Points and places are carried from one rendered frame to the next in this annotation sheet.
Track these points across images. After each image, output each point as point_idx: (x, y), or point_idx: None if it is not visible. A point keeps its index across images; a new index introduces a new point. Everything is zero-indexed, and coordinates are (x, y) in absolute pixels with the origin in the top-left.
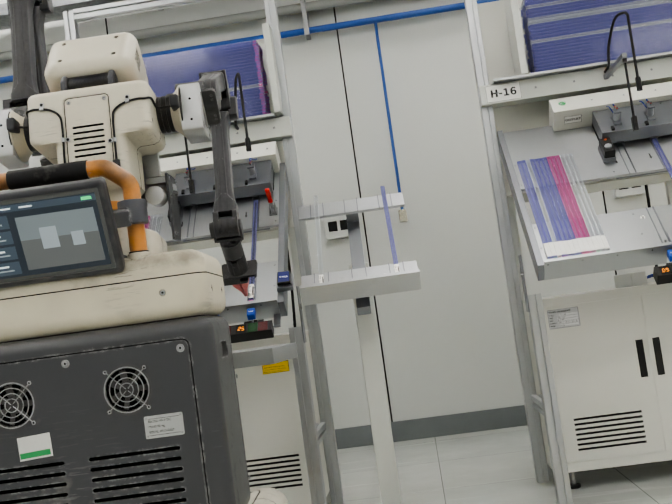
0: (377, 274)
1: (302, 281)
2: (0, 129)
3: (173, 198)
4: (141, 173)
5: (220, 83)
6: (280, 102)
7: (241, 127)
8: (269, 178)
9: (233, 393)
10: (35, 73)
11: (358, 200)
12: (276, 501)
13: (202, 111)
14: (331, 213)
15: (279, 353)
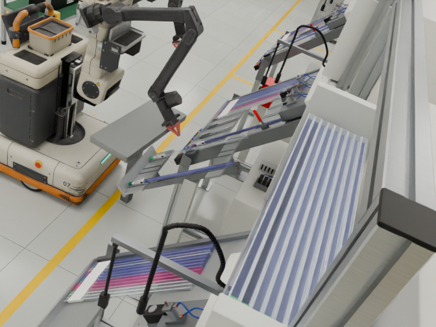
0: (146, 176)
1: (169, 150)
2: None
3: (109, 52)
4: (99, 33)
5: (174, 16)
6: (334, 69)
7: None
8: (283, 111)
9: (23, 111)
10: None
11: (228, 156)
12: (58, 169)
13: (78, 17)
14: (224, 147)
15: (98, 143)
